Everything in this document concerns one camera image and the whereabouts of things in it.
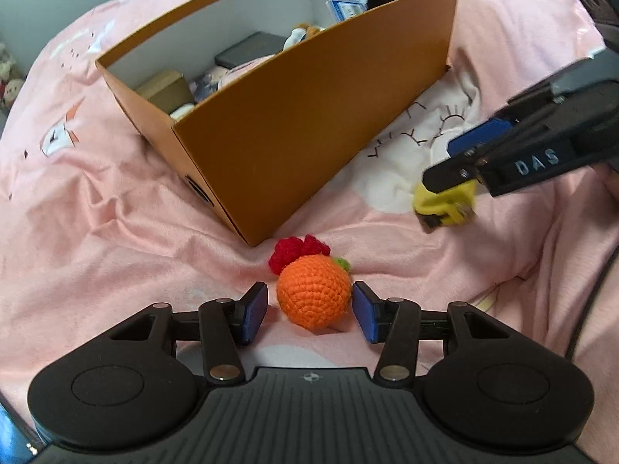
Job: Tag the pink cloud print duvet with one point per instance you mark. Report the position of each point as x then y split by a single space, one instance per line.
95 225

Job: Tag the orange crochet fruit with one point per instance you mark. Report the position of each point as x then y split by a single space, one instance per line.
313 288

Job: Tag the yellow plush toy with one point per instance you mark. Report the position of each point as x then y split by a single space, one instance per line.
454 206

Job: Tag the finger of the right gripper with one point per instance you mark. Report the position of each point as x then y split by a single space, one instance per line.
455 170
479 135

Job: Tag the pink mini backpack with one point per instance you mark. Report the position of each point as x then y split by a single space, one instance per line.
237 72

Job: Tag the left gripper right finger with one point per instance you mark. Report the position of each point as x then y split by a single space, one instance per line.
393 323

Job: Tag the dark grey gift box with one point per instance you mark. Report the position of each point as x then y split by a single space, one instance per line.
249 49

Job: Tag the tube of plush toys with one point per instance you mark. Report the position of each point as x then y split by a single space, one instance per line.
11 79

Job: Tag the orange cardboard storage box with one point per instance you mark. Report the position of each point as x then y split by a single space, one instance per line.
258 149

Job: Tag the person's right hand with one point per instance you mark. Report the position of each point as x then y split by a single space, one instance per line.
609 176

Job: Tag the brown chef bear plush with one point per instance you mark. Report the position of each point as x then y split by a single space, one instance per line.
300 33

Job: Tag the gold cardboard gift box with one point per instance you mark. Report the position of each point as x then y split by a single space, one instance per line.
167 90

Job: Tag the illustrated card box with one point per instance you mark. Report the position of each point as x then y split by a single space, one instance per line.
207 83

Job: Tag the white glasses case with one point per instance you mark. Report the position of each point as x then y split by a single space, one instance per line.
182 111

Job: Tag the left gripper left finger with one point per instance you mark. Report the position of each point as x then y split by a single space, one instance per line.
227 325

